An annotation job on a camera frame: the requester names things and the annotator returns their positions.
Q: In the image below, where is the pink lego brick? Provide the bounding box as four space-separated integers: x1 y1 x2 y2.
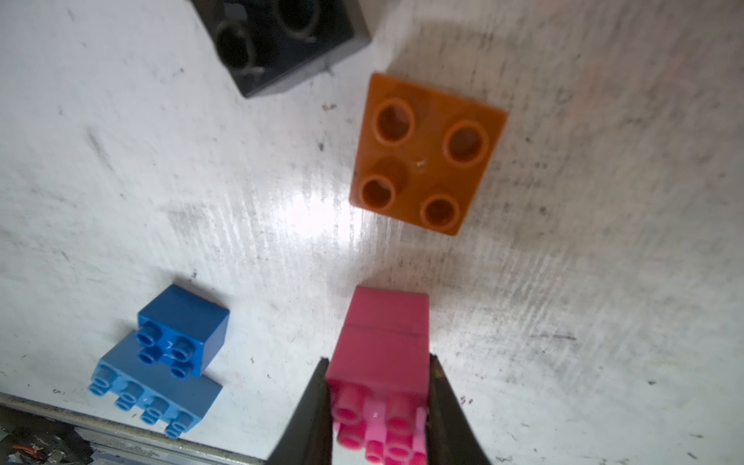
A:
333 402 427 465
325 286 429 436

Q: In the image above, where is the dark blue lego brick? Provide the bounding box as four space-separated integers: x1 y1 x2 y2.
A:
135 284 230 380

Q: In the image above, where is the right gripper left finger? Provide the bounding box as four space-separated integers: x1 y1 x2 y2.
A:
265 358 333 465

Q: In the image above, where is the light blue long lego brick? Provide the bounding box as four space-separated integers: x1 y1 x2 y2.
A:
88 332 222 439

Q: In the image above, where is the black lego brick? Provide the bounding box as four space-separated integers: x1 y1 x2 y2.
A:
193 0 371 99

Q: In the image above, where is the orange lego brick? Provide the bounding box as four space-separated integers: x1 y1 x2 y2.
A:
350 73 509 236

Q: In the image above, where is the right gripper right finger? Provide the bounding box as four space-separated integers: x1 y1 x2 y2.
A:
426 354 491 465

